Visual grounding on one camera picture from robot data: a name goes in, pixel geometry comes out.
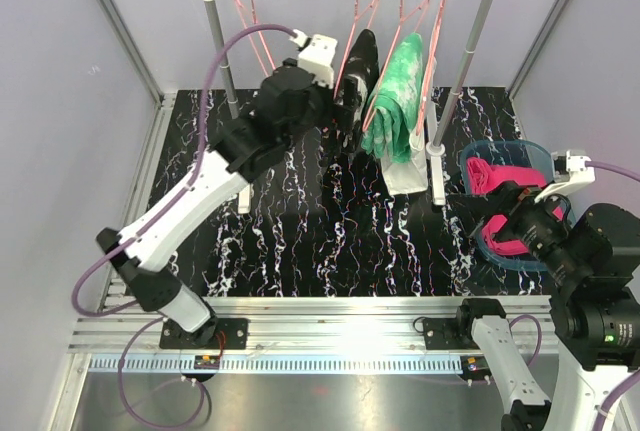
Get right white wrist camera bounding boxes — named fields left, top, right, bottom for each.
left=535, top=149, right=595, bottom=203

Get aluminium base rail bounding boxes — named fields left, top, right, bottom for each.
left=67, top=295, right=566, bottom=355

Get aluminium corner post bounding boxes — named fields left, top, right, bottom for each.
left=69, top=0, right=166, bottom=112
left=507, top=0, right=601, bottom=102

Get pink wire hanger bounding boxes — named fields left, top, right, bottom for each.
left=232, top=0, right=279, bottom=77
left=414, top=0, right=447, bottom=136
left=322, top=0, right=384, bottom=132
left=359, top=0, right=434, bottom=132

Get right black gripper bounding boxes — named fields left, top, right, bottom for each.
left=449, top=177, right=588, bottom=283

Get right aluminium corner post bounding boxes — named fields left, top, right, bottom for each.
left=507, top=0, right=601, bottom=102

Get pink trousers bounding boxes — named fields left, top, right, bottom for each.
left=465, top=156, right=564, bottom=255

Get purple floor cable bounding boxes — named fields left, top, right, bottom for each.
left=117, top=318, right=214, bottom=428

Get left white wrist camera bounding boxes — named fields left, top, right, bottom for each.
left=290, top=29, right=338, bottom=89

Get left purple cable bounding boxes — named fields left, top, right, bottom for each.
left=72, top=23, right=299, bottom=317

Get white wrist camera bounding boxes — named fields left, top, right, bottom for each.
left=290, top=29, right=338, bottom=89
left=535, top=149, right=595, bottom=203

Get white slotted cable duct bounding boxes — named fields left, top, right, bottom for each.
left=89, top=353, right=462, bottom=375

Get left aluminium corner post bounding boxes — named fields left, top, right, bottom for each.
left=69, top=0, right=166, bottom=112

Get green tie-dye trousers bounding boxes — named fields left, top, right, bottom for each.
left=361, top=32, right=425, bottom=163

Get black white tie-dye trousers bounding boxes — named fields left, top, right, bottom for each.
left=320, top=29, right=380, bottom=166

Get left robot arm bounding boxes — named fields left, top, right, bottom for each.
left=96, top=60, right=378, bottom=348

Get blue plastic basket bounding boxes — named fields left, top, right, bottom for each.
left=459, top=140, right=554, bottom=272

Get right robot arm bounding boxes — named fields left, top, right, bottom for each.
left=450, top=182, right=639, bottom=430

